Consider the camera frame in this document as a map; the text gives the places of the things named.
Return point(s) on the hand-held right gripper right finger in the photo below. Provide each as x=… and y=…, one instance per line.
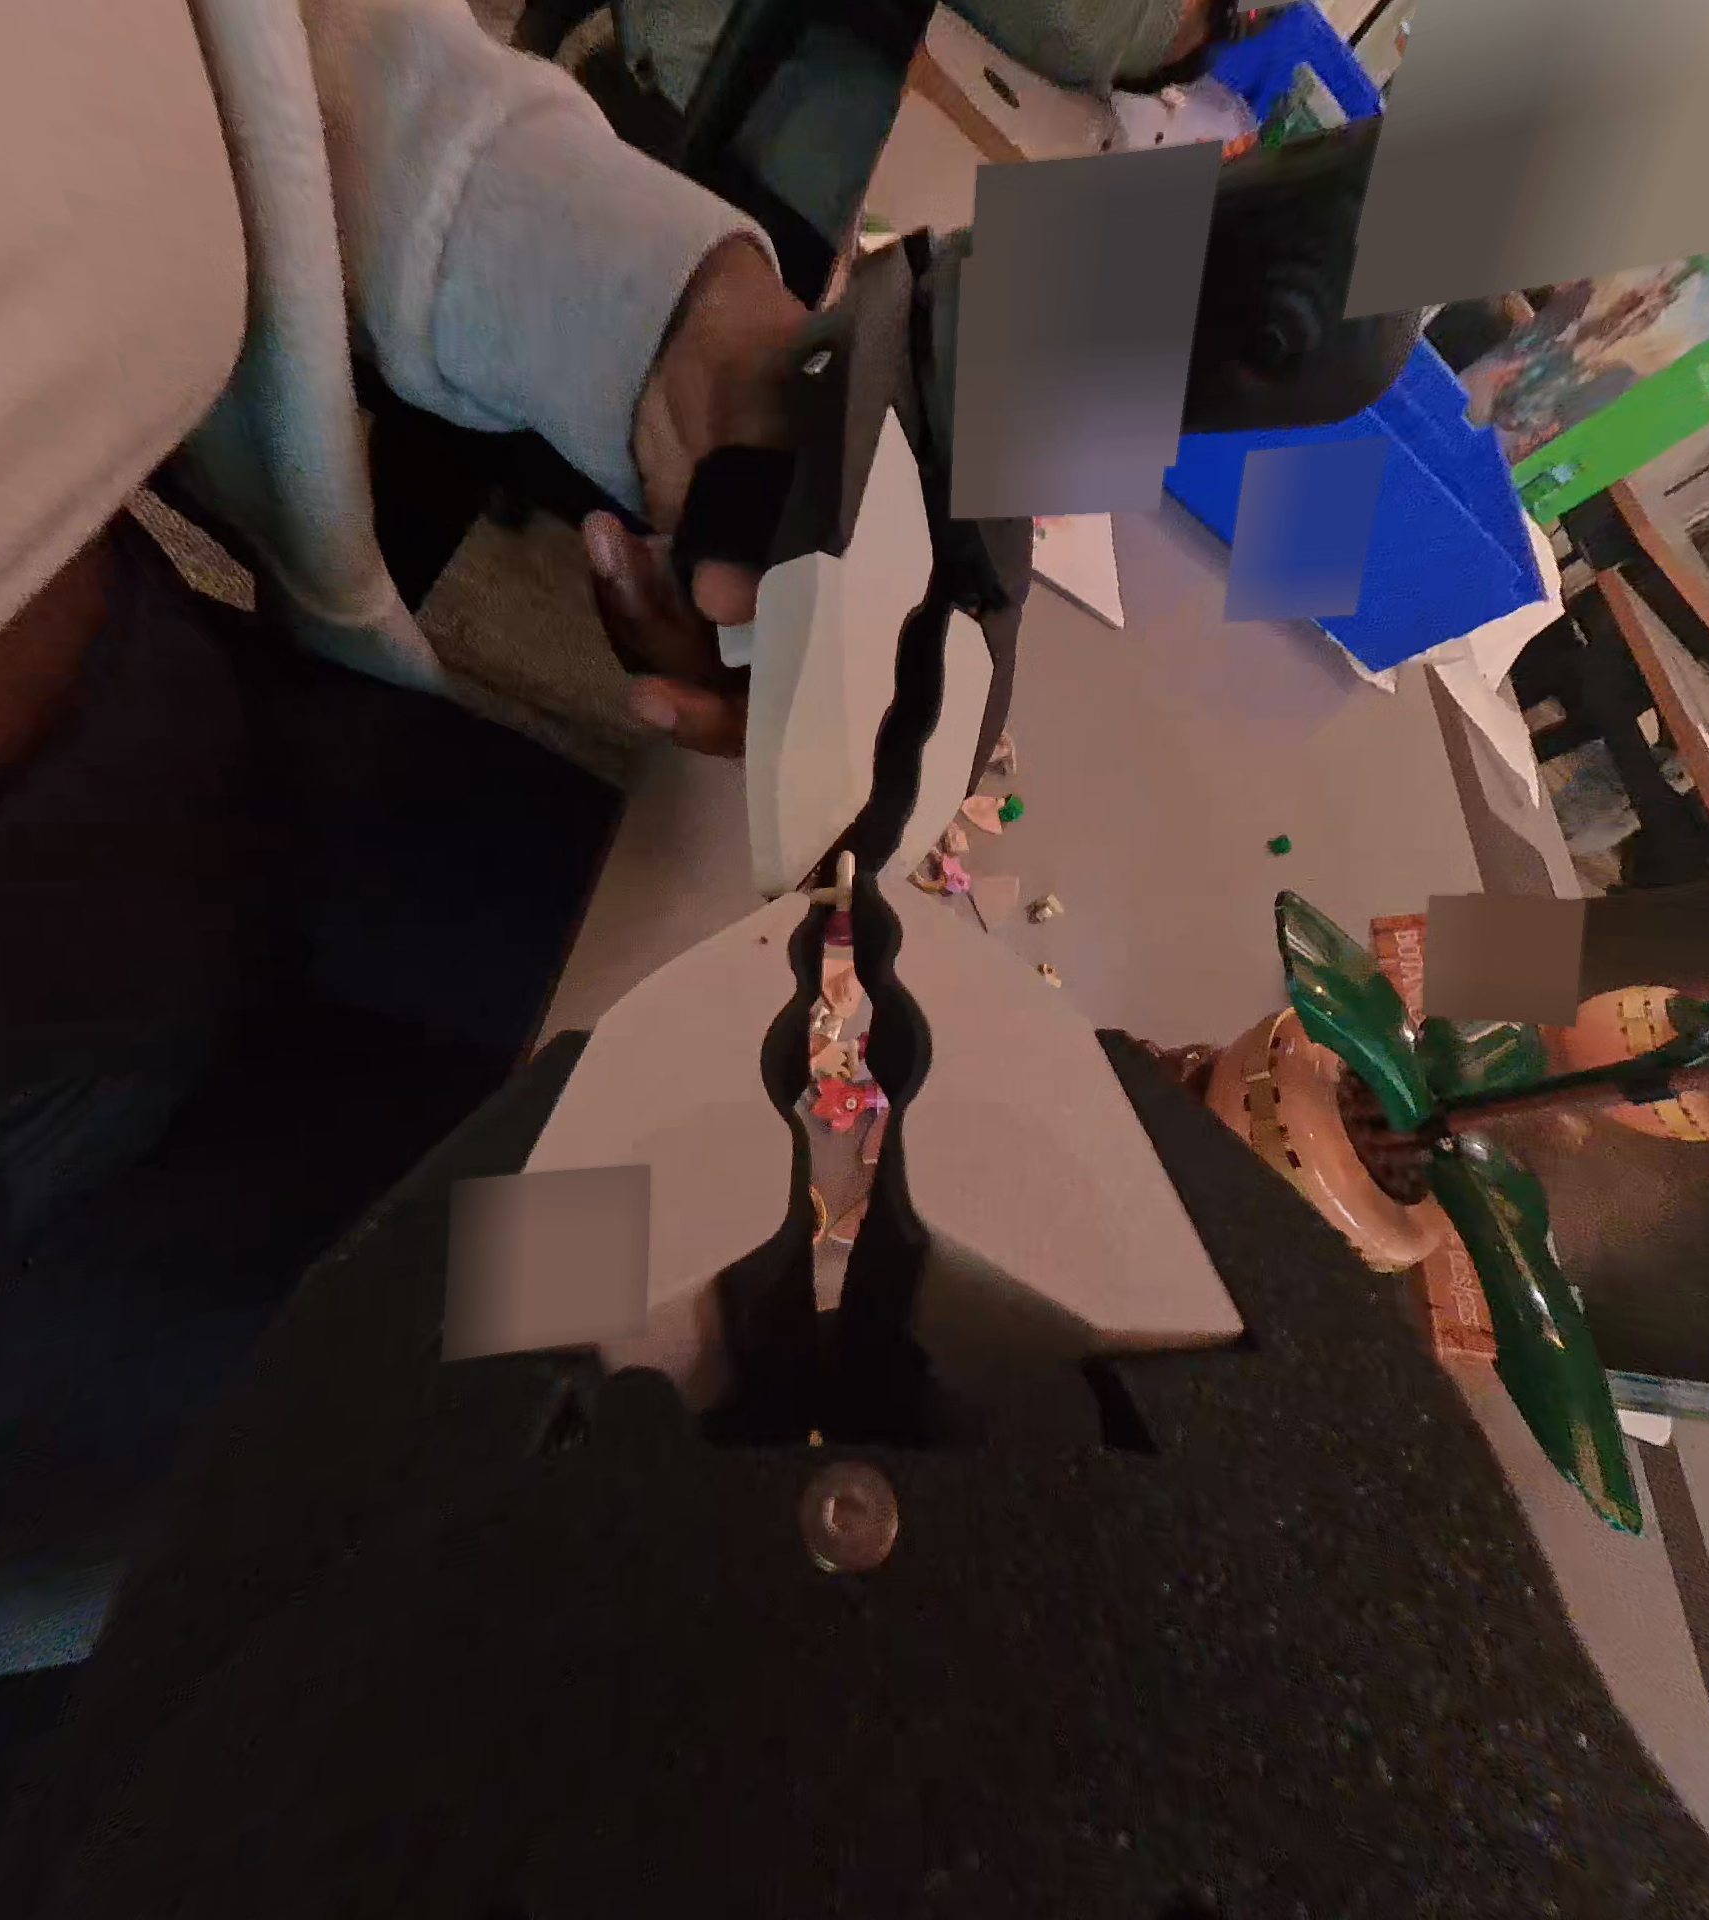
x=1036, y=1155

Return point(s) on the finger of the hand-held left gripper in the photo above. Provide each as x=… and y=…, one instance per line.
x=816, y=691
x=951, y=721

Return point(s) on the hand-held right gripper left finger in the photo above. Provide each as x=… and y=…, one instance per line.
x=674, y=1080

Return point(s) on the small white stem brick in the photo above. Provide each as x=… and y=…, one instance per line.
x=840, y=879

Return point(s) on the another person's forearm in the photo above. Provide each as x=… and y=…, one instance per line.
x=1065, y=39

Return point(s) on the person's left hand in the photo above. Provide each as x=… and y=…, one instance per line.
x=704, y=391

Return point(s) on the scattered small toy bricks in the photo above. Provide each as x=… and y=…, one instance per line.
x=1000, y=813

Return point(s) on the flower instruction booklet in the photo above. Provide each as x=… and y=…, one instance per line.
x=1079, y=571

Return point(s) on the black chair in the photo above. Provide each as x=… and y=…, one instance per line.
x=794, y=120

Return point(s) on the brick-built potted plant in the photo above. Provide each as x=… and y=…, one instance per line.
x=1333, y=1111

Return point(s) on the white cardboard box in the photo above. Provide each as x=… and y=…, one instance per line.
x=1005, y=91

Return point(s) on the person's dark pants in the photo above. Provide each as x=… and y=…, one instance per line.
x=194, y=930

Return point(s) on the large blue plastic bin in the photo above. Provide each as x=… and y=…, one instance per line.
x=1439, y=554

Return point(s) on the white paper sheet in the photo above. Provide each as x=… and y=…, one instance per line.
x=1484, y=705

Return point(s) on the small blue plastic bin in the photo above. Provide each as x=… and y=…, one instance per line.
x=1298, y=61

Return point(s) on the wooden table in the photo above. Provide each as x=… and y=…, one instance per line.
x=1680, y=705

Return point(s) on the green printed toy box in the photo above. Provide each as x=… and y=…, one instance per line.
x=1664, y=391

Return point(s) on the person's pale hoodie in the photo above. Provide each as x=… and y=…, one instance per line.
x=45, y=301

